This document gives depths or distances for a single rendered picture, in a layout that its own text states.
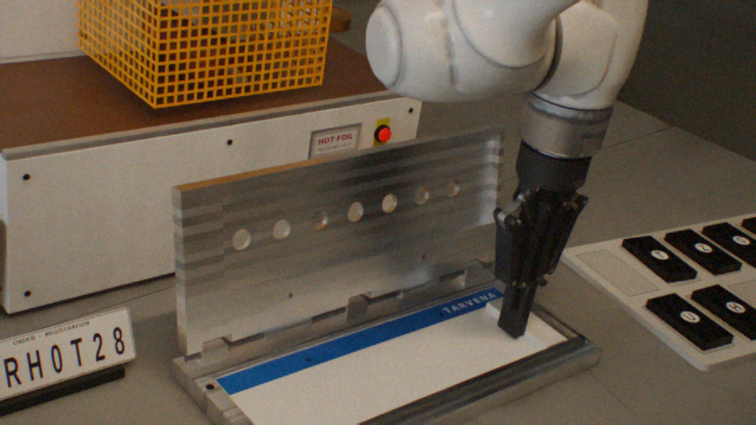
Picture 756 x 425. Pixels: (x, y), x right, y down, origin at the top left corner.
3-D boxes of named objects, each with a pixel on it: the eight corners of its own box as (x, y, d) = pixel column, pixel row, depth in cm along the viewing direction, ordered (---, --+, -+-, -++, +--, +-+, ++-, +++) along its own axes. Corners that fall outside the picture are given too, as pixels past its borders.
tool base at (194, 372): (282, 501, 95) (286, 470, 93) (170, 374, 108) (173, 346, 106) (597, 364, 121) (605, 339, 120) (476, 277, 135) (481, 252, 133)
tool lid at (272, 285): (180, 190, 99) (170, 186, 100) (187, 370, 105) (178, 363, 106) (505, 125, 125) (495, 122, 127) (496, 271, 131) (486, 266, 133)
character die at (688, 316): (703, 351, 125) (705, 343, 125) (645, 307, 132) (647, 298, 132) (731, 343, 128) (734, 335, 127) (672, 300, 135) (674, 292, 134)
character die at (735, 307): (751, 341, 129) (754, 332, 129) (689, 298, 136) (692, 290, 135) (777, 332, 132) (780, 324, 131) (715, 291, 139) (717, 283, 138)
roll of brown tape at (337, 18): (337, 14, 222) (337, 3, 221) (358, 32, 214) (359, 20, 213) (292, 15, 217) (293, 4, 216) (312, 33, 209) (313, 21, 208)
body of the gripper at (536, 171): (556, 165, 104) (536, 245, 108) (611, 152, 109) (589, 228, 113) (504, 136, 109) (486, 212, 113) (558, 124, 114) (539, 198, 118)
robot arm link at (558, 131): (634, 104, 106) (618, 157, 109) (567, 72, 112) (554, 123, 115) (574, 117, 101) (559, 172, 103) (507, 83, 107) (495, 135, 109)
